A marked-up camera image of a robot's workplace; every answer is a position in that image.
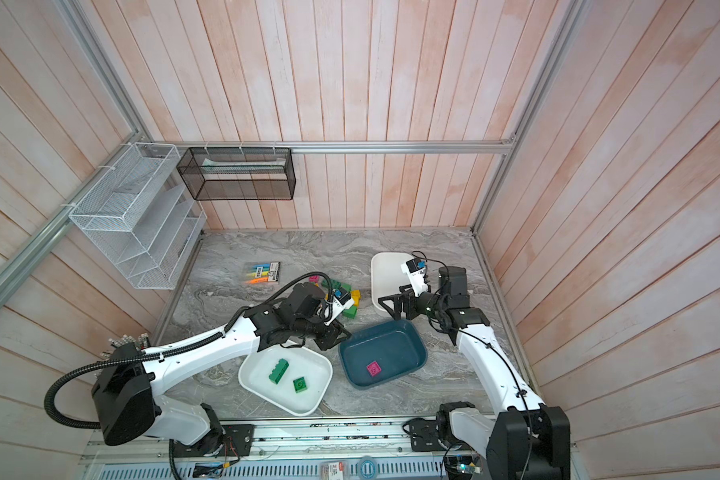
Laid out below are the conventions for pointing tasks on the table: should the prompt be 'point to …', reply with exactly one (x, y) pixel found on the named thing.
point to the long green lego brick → (279, 370)
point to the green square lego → (300, 384)
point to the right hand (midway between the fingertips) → (392, 294)
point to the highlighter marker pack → (260, 273)
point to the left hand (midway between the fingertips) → (342, 335)
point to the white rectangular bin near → (295, 377)
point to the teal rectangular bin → (400, 350)
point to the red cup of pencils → (139, 342)
